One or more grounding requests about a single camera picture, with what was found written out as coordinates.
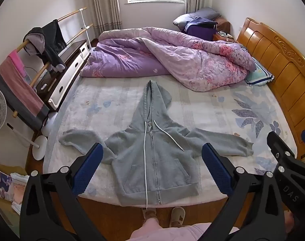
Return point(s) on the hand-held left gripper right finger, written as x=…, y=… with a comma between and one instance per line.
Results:
x=215, y=170

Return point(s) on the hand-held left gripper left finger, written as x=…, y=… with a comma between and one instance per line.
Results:
x=88, y=170

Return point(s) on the grey zip hoodie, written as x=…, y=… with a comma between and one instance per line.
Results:
x=147, y=165

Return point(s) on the pile of pillows and clothes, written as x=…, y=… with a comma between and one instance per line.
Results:
x=200, y=15

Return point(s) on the beige slipper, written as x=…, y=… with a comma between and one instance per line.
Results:
x=149, y=213
x=177, y=216

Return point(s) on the bed with floral sheet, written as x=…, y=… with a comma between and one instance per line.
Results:
x=205, y=105

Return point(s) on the person's pink clothing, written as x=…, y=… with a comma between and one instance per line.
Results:
x=167, y=233

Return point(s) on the wooden headboard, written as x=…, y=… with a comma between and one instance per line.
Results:
x=275, y=62

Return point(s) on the blue patterned cushion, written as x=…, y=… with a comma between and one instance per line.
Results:
x=3, y=184

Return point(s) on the white drawer cabinet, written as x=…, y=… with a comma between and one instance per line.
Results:
x=67, y=75

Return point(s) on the pink grey striped towel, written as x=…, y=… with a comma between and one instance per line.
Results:
x=22, y=90

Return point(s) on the purple floral quilt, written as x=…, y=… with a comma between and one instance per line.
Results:
x=192, y=60

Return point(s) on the wooden nightstand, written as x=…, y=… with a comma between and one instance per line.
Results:
x=224, y=36

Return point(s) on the bright pink cloth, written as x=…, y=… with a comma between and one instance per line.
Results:
x=16, y=60

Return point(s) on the dark purple cloth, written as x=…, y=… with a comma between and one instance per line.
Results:
x=201, y=31

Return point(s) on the black hooded jacket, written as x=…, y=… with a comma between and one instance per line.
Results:
x=54, y=37

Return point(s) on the wooden drying rack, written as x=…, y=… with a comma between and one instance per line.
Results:
x=72, y=13

